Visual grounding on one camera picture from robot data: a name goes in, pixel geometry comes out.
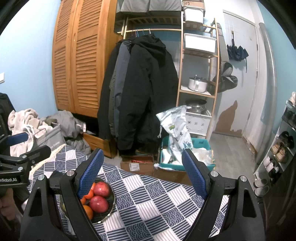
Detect wooden louvered wardrobe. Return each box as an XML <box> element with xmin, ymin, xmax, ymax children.
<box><xmin>52</xmin><ymin>0</ymin><xmax>123</xmax><ymax>118</ymax></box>

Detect black hooded coat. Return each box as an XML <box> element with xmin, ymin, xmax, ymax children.
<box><xmin>117</xmin><ymin>34</ymin><xmax>179</xmax><ymax>152</ymax></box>

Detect white printed rice bag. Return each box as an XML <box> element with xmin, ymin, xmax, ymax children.
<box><xmin>156</xmin><ymin>105</ymin><xmax>193</xmax><ymax>164</ymax></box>

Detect dark hanging cloth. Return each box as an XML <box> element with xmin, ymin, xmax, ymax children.
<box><xmin>264</xmin><ymin>148</ymin><xmax>296</xmax><ymax>241</ymax></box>

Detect pale grey door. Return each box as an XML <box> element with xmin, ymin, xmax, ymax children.
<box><xmin>214</xmin><ymin>9</ymin><xmax>259</xmax><ymax>139</ymax></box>

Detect clear plastic bag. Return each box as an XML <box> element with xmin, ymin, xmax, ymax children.
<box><xmin>192</xmin><ymin>148</ymin><xmax>214</xmax><ymax>167</ymax></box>

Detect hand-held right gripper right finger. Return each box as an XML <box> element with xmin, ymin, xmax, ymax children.
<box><xmin>181</xmin><ymin>149</ymin><xmax>265</xmax><ymax>241</ymax></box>

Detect cardboard box with label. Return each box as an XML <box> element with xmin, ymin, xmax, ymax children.
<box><xmin>181</xmin><ymin>0</ymin><xmax>206</xmax><ymax>11</ymax></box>

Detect grey tote bag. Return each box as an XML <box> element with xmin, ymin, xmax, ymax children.
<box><xmin>30</xmin><ymin>123</ymin><xmax>66</xmax><ymax>153</ymax></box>

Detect grey hanging bag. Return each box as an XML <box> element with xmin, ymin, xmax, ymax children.
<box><xmin>216</xmin><ymin>23</ymin><xmax>238</xmax><ymax>93</ymax></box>

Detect white patterned storage drawer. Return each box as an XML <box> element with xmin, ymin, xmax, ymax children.
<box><xmin>185</xmin><ymin>110</ymin><xmax>212</xmax><ymax>137</ymax></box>

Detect beige fleece blanket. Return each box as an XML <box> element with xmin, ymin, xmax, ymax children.
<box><xmin>8</xmin><ymin>108</ymin><xmax>52</xmax><ymax>158</ymax></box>

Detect dark blue umbrella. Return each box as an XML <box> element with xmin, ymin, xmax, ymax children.
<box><xmin>227</xmin><ymin>44</ymin><xmax>249</xmax><ymax>72</ymax></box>

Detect wooden drawer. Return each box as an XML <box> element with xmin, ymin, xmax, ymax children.
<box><xmin>83</xmin><ymin>132</ymin><xmax>118</xmax><ymax>159</ymax></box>

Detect small cardboard box red contents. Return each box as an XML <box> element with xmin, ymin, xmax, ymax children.
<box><xmin>120</xmin><ymin>155</ymin><xmax>155</xmax><ymax>176</ymax></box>

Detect grey blue jacket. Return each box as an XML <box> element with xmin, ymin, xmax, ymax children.
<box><xmin>109</xmin><ymin>40</ymin><xmax>133</xmax><ymax>137</ymax></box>

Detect grey crumpled clothing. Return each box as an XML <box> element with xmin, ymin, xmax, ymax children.
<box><xmin>40</xmin><ymin>110</ymin><xmax>93</xmax><ymax>156</ymax></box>

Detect blue white patterned tablecloth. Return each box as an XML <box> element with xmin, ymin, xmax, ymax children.
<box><xmin>28</xmin><ymin>144</ymin><xmax>232</xmax><ymax>241</ymax></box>

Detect small white plastic bin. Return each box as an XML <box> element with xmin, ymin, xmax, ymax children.
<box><xmin>183</xmin><ymin>5</ymin><xmax>204</xmax><ymax>24</ymax></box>

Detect black jacket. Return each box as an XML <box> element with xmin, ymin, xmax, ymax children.
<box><xmin>97</xmin><ymin>39</ymin><xmax>123</xmax><ymax>139</ymax></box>

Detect wooden shelf unit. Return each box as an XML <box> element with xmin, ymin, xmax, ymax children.
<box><xmin>176</xmin><ymin>17</ymin><xmax>223</xmax><ymax>141</ymax></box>

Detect clear glass bowl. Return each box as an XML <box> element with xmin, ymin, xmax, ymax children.
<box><xmin>60</xmin><ymin>177</ymin><xmax>116</xmax><ymax>225</ymax></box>

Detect grey fabric storage box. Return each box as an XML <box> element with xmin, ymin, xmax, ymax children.
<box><xmin>149</xmin><ymin>0</ymin><xmax>182</xmax><ymax>11</ymax></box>
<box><xmin>117</xmin><ymin>0</ymin><xmax>151</xmax><ymax>13</ymax></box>

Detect steel steamer pot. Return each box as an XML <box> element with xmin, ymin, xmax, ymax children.
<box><xmin>185</xmin><ymin>99</ymin><xmax>207</xmax><ymax>114</ymax></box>

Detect black bag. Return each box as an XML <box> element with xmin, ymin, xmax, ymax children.
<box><xmin>0</xmin><ymin>93</ymin><xmax>16</xmax><ymax>137</ymax></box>

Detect grey shoe rack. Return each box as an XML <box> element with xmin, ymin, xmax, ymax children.
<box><xmin>253</xmin><ymin>100</ymin><xmax>296</xmax><ymax>197</ymax></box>

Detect wooden clothes rack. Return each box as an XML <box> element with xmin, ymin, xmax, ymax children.
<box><xmin>114</xmin><ymin>16</ymin><xmax>183</xmax><ymax>40</ymax></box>

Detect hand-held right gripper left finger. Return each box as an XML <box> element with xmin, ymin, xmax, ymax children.
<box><xmin>20</xmin><ymin>149</ymin><xmax>104</xmax><ymax>241</ymax></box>

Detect bright red apple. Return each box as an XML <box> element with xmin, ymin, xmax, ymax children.
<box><xmin>93</xmin><ymin>182</ymin><xmax>111</xmax><ymax>197</ymax></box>

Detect person's left hand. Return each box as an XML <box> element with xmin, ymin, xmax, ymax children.
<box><xmin>0</xmin><ymin>189</ymin><xmax>14</xmax><ymax>216</ymax></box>

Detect teal plastic basket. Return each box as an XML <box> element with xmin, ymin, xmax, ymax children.
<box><xmin>159</xmin><ymin>136</ymin><xmax>215</xmax><ymax>172</ymax></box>

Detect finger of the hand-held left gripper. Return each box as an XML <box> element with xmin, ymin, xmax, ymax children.
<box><xmin>0</xmin><ymin>146</ymin><xmax>52</xmax><ymax>171</ymax></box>
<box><xmin>0</xmin><ymin>133</ymin><xmax>29</xmax><ymax>147</ymax></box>

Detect large white plastic bin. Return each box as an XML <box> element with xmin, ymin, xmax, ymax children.
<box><xmin>184</xmin><ymin>33</ymin><xmax>217</xmax><ymax>53</ymax></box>

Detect large brown cardboard box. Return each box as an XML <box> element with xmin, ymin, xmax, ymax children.
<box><xmin>154</xmin><ymin>166</ymin><xmax>192</xmax><ymax>186</ymax></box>

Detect dark red apple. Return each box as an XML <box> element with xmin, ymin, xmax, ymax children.
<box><xmin>89</xmin><ymin>196</ymin><xmax>109</xmax><ymax>213</ymax></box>

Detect shoe rack with shoes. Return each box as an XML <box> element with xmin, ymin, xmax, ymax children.
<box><xmin>253</xmin><ymin>91</ymin><xmax>296</xmax><ymax>197</ymax></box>

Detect medium orange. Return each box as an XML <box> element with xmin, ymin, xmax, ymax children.
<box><xmin>82</xmin><ymin>204</ymin><xmax>94</xmax><ymax>220</ymax></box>

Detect silver vertical pipe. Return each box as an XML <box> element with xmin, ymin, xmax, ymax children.
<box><xmin>255</xmin><ymin>23</ymin><xmax>277</xmax><ymax>165</ymax></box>

